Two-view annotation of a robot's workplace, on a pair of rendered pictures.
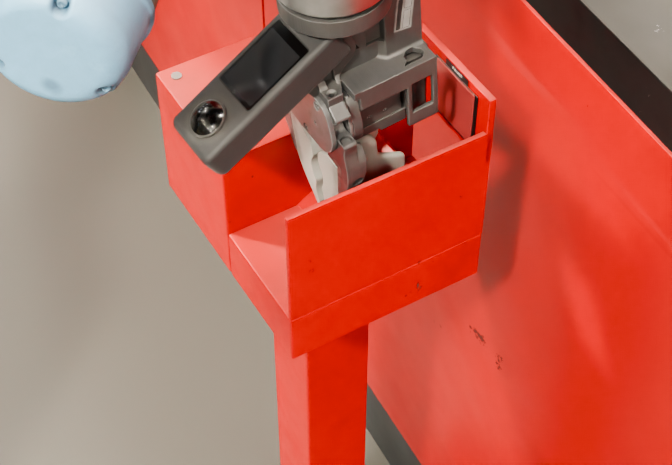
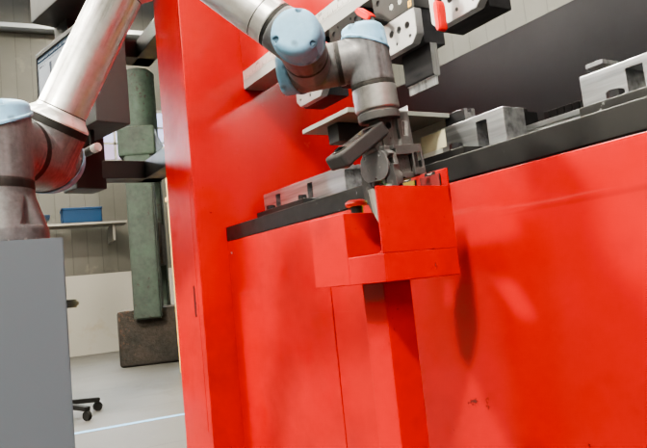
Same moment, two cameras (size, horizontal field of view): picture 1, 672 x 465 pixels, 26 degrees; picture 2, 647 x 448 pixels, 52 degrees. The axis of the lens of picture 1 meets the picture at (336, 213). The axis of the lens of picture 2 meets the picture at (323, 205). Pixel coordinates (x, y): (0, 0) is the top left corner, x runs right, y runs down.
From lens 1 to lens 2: 0.94 m
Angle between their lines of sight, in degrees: 55
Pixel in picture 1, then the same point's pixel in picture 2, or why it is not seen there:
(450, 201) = (440, 217)
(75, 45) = (303, 22)
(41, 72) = (291, 38)
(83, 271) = not seen: outside the picture
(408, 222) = (425, 219)
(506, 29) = not seen: hidden behind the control
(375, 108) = (401, 166)
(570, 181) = (488, 236)
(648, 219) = (522, 205)
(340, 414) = (413, 412)
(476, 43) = not seen: hidden behind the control
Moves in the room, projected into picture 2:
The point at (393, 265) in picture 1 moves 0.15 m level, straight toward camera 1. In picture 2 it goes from (423, 243) to (438, 237)
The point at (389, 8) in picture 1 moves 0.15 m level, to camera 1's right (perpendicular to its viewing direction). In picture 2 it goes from (400, 116) to (487, 108)
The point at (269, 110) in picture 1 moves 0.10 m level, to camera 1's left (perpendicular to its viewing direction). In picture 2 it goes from (362, 141) to (300, 146)
